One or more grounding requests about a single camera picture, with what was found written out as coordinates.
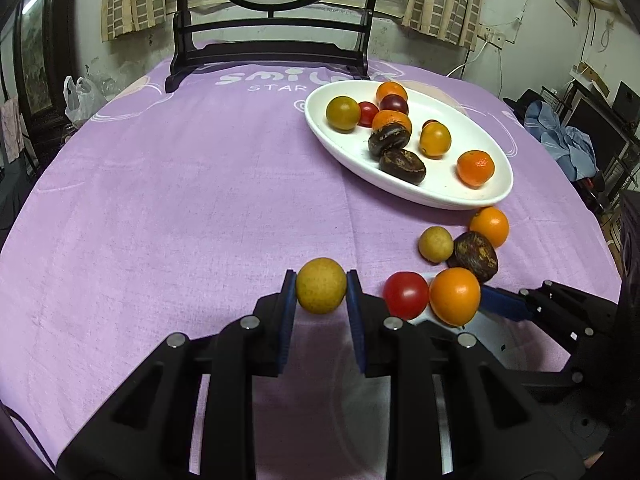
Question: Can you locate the black chair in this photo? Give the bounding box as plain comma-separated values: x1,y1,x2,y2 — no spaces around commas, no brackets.
502,89,551,121

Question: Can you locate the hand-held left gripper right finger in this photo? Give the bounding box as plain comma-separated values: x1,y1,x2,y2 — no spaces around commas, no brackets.
345,269,588,480

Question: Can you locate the white cable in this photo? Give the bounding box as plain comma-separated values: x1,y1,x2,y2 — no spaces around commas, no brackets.
446,40,488,78

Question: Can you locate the white plastic bag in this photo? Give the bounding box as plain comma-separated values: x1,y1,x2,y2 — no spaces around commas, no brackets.
63,76,108,126

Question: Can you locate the dark brown water chestnut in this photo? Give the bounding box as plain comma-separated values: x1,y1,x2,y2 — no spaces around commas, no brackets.
368,125,412,157
446,231,499,283
378,148,427,187

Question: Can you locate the large orange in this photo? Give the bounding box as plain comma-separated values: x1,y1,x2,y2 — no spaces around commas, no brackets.
371,110,413,133

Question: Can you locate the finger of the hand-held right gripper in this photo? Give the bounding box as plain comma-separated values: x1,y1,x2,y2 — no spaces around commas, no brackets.
477,327,588,393
480,280,623,343

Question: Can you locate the purple printed tablecloth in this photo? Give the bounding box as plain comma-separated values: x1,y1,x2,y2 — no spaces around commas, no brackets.
0,42,626,480

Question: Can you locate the white oval plate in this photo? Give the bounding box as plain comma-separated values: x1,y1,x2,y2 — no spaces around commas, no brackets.
304,80,515,211

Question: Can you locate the dark wooden framed panel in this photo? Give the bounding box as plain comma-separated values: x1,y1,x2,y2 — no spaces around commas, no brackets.
12,0,81,121

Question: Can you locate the yellow-green tomato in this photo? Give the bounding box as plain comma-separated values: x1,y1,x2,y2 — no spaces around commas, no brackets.
326,96,362,134

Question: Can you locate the small orange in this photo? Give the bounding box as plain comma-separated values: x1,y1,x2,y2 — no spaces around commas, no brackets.
469,206,511,249
376,81,408,103

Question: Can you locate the beige checked curtain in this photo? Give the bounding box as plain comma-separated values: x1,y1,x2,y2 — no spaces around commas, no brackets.
101,0,168,43
402,0,488,51

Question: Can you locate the blue cloth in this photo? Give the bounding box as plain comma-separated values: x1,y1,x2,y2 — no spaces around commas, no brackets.
525,100,601,181

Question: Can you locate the pink hanging cloth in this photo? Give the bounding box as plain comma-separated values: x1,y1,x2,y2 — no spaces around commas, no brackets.
0,99,23,163

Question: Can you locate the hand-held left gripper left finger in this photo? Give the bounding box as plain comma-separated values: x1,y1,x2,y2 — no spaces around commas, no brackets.
55,269,301,480

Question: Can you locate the dark red plum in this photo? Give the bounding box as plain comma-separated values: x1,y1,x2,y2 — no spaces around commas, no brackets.
379,94,410,116

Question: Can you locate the orange-yellow tomato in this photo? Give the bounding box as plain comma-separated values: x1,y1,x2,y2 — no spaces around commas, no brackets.
419,122,452,159

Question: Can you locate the round painted screen black stand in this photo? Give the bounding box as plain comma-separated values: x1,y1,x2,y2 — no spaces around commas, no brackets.
165,0,386,93

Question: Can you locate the orange tomato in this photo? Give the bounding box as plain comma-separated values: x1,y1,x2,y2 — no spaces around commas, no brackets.
429,267,482,327

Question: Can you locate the glossy mandarin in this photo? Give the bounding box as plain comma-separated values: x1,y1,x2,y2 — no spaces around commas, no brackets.
456,150,496,189

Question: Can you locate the tan longan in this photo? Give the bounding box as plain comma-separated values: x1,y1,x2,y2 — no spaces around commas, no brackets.
295,257,348,315
418,226,455,264

